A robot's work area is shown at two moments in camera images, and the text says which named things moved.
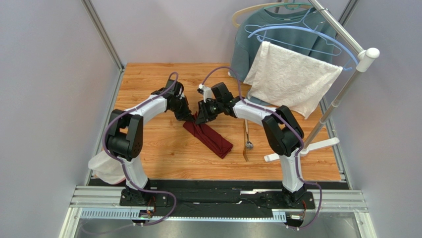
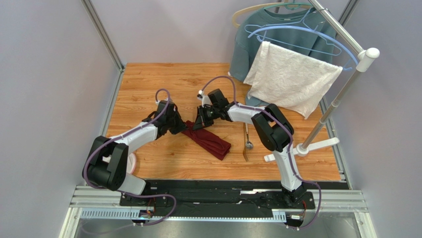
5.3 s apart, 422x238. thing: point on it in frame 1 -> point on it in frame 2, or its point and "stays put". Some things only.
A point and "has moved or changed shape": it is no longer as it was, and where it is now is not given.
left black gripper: (185, 115) -> (181, 125)
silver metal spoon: (248, 144) stays put
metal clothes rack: (364, 55) stays put
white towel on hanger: (287, 78) stays put
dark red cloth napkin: (210, 137) has moved or changed shape
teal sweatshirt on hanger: (302, 29) stays put
